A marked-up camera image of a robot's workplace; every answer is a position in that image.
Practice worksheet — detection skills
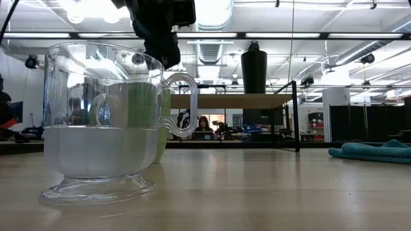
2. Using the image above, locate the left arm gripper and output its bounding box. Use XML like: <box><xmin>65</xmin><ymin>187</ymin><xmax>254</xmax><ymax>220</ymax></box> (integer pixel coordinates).
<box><xmin>110</xmin><ymin>0</ymin><xmax>197</xmax><ymax>70</ymax></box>

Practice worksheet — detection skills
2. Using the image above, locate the person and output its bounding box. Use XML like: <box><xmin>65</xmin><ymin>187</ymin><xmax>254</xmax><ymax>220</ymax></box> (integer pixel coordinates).
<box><xmin>193</xmin><ymin>115</ymin><xmax>214</xmax><ymax>141</ymax></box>
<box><xmin>0</xmin><ymin>73</ymin><xmax>25</xmax><ymax>142</ymax></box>

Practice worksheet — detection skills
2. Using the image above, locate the green ceramic mug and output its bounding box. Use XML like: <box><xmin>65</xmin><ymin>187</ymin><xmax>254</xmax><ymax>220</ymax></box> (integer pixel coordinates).
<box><xmin>89</xmin><ymin>81</ymin><xmax>173</xmax><ymax>164</ymax></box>

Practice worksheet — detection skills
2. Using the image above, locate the black ceiling spotlight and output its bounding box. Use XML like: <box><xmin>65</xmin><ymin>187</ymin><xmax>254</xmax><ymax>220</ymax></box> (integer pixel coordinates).
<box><xmin>360</xmin><ymin>53</ymin><xmax>376</xmax><ymax>65</ymax></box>
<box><xmin>24</xmin><ymin>54</ymin><xmax>40</xmax><ymax>70</ymax></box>

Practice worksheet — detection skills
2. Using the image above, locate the black hanging cable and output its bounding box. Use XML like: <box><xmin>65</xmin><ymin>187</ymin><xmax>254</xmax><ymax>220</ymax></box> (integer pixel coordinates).
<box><xmin>0</xmin><ymin>0</ymin><xmax>21</xmax><ymax>44</ymax></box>

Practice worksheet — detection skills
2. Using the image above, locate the black folding partition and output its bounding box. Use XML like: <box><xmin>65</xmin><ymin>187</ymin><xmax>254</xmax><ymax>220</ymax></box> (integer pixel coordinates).
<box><xmin>329</xmin><ymin>103</ymin><xmax>411</xmax><ymax>144</ymax></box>

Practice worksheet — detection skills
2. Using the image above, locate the clear plastic cup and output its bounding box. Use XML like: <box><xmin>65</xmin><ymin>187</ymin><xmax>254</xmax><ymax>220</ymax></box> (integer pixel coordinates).
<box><xmin>38</xmin><ymin>41</ymin><xmax>199</xmax><ymax>207</ymax></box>

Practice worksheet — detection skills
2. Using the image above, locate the wooden shelf with black frame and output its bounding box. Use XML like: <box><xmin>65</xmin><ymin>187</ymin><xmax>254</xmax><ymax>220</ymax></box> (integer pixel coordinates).
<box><xmin>170</xmin><ymin>80</ymin><xmax>301</xmax><ymax>153</ymax></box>

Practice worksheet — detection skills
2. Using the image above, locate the red storage shelf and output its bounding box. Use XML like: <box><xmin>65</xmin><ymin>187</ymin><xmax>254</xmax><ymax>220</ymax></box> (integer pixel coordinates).
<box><xmin>307</xmin><ymin>111</ymin><xmax>326</xmax><ymax>142</ymax></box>

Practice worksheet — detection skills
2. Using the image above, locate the tall black cup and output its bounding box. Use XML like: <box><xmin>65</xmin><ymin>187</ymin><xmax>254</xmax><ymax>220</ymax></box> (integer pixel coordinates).
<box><xmin>240</xmin><ymin>40</ymin><xmax>268</xmax><ymax>95</ymax></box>

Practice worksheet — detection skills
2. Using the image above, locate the teal folded cloth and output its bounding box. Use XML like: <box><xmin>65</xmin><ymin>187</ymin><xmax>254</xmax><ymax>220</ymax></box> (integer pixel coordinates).
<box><xmin>328</xmin><ymin>139</ymin><xmax>411</xmax><ymax>166</ymax></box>

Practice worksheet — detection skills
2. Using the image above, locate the black overhead frame bar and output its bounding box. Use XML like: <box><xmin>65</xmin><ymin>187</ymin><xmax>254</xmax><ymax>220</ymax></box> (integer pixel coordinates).
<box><xmin>0</xmin><ymin>31</ymin><xmax>411</xmax><ymax>41</ymax></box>

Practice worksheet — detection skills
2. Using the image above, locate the silver ceiling air duct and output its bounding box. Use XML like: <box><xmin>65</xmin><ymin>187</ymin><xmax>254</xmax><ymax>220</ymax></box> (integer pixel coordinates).
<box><xmin>191</xmin><ymin>0</ymin><xmax>234</xmax><ymax>65</ymax></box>

